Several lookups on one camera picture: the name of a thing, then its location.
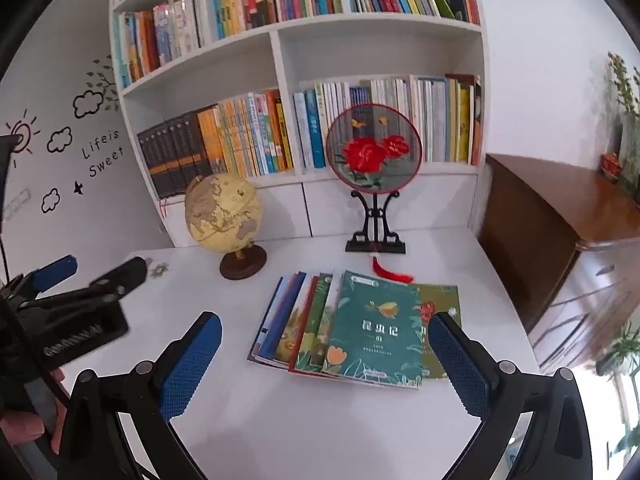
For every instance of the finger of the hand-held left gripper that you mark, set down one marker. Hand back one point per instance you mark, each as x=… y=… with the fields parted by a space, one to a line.
x=52 y=271
x=122 y=272

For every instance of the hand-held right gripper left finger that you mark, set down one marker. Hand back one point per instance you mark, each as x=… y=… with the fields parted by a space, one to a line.
x=192 y=360

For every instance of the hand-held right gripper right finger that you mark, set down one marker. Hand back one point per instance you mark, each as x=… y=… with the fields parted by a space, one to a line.
x=457 y=365

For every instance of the fanned pile of picture books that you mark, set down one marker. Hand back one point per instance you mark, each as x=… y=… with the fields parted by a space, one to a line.
x=280 y=330

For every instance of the teal insect cover book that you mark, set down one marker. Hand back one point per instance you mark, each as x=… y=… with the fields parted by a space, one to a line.
x=370 y=330

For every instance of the row of black orange books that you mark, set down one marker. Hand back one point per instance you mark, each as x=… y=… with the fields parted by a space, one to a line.
x=220 y=145

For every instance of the row of pastel spine books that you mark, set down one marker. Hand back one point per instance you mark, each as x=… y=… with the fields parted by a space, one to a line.
x=160 y=35

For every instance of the row of white blue books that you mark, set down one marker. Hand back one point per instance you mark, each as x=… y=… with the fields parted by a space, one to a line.
x=440 y=120

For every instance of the person's left hand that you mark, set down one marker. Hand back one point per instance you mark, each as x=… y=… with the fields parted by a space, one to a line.
x=22 y=430

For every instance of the black flat device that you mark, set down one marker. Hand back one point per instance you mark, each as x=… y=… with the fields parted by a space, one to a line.
x=7 y=175

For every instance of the beige globe on wooden base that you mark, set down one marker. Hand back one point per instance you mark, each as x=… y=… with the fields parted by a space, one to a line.
x=220 y=210

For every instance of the red tassel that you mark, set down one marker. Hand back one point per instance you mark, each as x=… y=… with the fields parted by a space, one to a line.
x=387 y=270

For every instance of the green floor plant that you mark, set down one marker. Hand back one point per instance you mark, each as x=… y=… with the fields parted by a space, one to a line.
x=622 y=350

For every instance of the brown wooden cabinet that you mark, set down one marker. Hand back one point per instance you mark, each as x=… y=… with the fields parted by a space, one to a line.
x=530 y=210

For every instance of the embroidered round fan on stand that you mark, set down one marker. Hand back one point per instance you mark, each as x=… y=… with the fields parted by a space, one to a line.
x=365 y=155

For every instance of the small red ornament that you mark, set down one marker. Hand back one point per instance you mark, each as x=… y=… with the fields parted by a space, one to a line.
x=610 y=165

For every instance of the white bookshelf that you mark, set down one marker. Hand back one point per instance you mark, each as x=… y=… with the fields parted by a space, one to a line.
x=280 y=60

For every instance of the potted plant on cabinet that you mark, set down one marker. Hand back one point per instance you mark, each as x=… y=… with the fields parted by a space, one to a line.
x=627 y=110

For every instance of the cloud wall decal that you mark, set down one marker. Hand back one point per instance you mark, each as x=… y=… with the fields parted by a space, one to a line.
x=50 y=200

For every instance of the white wall outlet plate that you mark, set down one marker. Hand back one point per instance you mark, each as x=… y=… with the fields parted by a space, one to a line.
x=15 y=202

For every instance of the bird wall decal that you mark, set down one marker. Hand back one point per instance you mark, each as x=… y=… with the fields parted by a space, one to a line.
x=78 y=187

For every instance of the lettering wall decal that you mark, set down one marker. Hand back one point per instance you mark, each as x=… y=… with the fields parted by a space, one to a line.
x=102 y=152

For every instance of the tree wall decal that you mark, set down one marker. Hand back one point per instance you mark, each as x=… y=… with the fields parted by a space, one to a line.
x=105 y=80

